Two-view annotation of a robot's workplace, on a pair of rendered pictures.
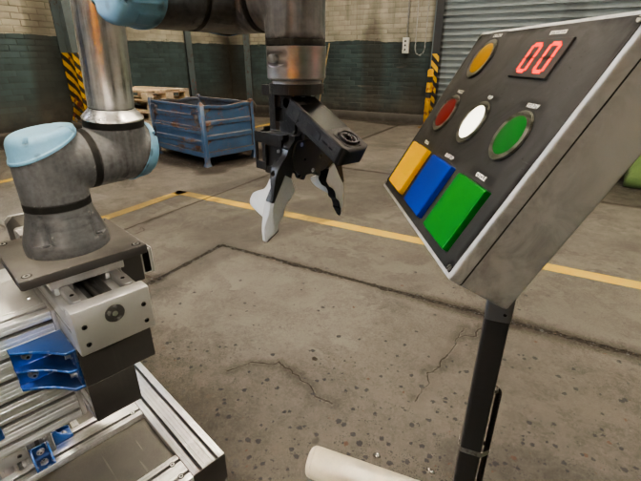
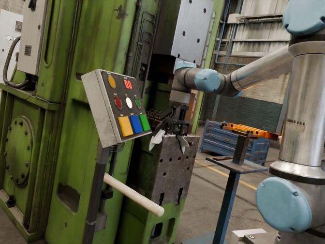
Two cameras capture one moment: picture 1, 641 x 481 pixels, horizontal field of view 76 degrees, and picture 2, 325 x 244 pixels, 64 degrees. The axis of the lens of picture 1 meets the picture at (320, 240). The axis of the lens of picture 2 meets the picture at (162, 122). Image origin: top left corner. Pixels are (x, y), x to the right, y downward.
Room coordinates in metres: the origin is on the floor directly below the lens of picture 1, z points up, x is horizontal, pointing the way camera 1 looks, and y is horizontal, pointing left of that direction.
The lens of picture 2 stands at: (1.51, 0.30, 1.18)
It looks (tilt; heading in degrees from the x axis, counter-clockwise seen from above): 7 degrees down; 199
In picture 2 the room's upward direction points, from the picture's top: 11 degrees clockwise
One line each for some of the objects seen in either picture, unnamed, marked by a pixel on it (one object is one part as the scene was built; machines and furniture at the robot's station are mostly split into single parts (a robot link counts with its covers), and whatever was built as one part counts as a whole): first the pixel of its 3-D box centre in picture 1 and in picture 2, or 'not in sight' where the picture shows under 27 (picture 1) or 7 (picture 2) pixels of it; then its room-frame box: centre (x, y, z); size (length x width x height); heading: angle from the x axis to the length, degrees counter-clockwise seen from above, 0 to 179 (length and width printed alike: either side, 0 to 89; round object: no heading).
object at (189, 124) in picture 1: (202, 127); not in sight; (5.40, 1.51, 0.36); 1.20 x 0.80 x 0.72; 49
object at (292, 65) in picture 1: (294, 66); (180, 98); (0.57, 0.03, 1.15); 0.08 x 0.08 x 0.05
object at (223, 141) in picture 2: not in sight; (234, 142); (-4.11, 0.07, 0.36); 1.20 x 0.80 x 0.72; 66
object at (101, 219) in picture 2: not in sight; (96, 221); (0.28, -0.38, 0.36); 0.09 x 0.07 x 0.12; 158
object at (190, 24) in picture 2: not in sight; (171, 29); (-0.13, -0.32, 1.56); 0.42 x 0.39 x 0.40; 68
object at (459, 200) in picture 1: (456, 212); (143, 122); (0.43, -0.15, 1.01); 0.07 x 0.05 x 0.07; 3
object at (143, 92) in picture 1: (147, 112); not in sight; (6.94, 2.81, 0.37); 1.26 x 0.88 x 0.74; 61
